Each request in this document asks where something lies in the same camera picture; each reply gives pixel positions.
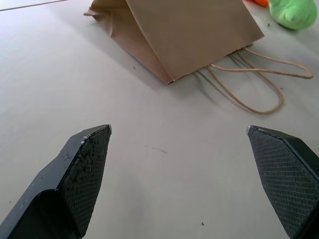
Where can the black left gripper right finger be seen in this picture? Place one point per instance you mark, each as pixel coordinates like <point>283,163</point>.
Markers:
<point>284,179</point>

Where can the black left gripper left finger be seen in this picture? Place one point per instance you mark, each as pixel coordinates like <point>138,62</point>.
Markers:
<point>72,179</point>

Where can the brown paper bag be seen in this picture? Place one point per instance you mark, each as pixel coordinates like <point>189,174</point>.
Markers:
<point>179,37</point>

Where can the green plush toy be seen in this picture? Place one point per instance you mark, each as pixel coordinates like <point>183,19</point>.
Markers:
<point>292,12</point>

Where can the orange object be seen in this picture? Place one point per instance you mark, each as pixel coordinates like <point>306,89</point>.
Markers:
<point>260,2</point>

